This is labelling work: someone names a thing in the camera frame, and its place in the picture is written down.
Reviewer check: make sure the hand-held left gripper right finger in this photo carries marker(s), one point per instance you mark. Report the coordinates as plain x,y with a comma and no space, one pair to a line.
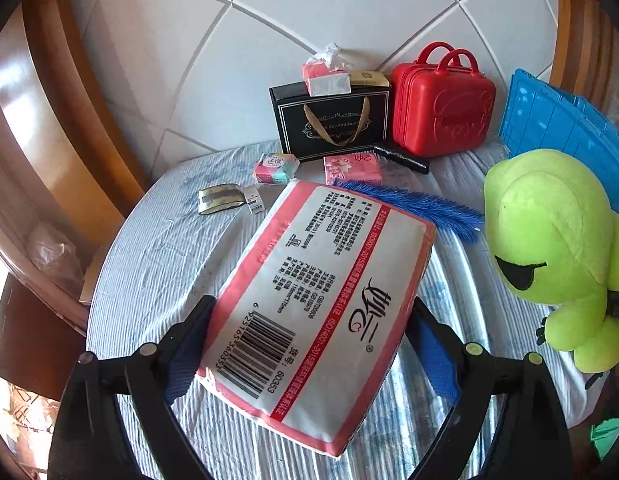
437,360

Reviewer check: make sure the striped light blue tablecloth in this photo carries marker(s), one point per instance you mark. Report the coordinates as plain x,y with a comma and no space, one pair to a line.
154,260

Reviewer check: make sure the dark wooden stool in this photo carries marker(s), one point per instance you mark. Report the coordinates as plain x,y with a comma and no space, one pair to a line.
29,330

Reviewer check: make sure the green cloth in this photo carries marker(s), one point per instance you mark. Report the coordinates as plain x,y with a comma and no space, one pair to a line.
609,437

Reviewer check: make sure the large pink white tissue pack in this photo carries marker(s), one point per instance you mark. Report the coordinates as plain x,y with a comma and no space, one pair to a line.
314,310

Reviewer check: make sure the blue feather duster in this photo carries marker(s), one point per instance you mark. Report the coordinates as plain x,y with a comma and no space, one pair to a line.
439,210

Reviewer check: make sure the beige flat box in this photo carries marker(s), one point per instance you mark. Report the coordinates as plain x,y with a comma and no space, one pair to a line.
372,78

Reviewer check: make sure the pink floral tissue pack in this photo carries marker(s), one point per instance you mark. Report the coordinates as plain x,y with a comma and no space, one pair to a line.
352,167

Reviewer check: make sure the clear plastic bag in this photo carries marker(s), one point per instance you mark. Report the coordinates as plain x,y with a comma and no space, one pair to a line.
57,260

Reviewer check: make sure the small white box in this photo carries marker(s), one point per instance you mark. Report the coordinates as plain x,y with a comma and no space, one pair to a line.
253,200

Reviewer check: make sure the green plush frog toy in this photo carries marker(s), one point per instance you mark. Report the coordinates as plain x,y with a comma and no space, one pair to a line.
549,230

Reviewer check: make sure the brown wooden furniture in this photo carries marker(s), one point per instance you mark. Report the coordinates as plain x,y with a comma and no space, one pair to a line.
64,110

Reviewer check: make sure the opened pink tissue pack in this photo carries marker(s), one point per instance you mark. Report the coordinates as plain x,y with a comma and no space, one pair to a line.
324,77

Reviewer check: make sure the red mini suitcase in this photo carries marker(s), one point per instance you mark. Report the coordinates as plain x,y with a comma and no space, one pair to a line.
439,110

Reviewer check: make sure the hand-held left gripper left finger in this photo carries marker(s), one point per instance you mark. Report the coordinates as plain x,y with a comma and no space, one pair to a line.
187,355

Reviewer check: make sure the blue plastic crate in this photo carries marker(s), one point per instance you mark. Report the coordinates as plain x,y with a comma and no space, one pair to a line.
539,115

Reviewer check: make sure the brown wooden panel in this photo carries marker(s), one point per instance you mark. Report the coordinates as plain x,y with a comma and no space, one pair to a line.
579,25

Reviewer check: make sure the pink teal sanitary pad pack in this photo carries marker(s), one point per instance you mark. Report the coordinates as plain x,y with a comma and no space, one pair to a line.
274,167

